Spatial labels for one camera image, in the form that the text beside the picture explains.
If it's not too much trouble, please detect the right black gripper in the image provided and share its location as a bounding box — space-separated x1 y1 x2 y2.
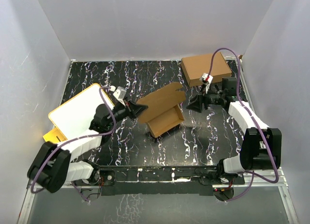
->
186 83 226 112

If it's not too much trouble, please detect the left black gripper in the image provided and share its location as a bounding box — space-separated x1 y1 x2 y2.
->
106 96 148 128

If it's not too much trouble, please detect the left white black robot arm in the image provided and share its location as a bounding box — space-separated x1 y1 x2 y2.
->
27 100 148 193

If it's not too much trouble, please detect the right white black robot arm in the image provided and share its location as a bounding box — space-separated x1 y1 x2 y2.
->
187 73 282 184

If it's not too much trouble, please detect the closed brown cardboard box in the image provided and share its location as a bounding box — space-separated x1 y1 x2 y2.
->
181 52 232 87

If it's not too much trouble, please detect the white board yellow rim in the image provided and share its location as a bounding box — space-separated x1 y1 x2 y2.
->
48 83 104 140

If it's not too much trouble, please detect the yellow flat board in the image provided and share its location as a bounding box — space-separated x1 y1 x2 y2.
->
43 127 67 144

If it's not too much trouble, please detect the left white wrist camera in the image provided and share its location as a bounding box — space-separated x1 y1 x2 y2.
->
110 86 126 100

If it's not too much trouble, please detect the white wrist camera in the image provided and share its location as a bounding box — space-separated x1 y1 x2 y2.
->
110 86 126 100
200 73 213 94

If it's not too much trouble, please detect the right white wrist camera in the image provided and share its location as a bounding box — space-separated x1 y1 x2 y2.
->
200 73 213 94

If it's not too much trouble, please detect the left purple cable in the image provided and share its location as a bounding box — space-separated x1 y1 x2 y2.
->
30 85 117 203

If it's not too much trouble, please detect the aluminium frame rail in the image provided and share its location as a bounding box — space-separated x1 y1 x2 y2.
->
18 167 299 224

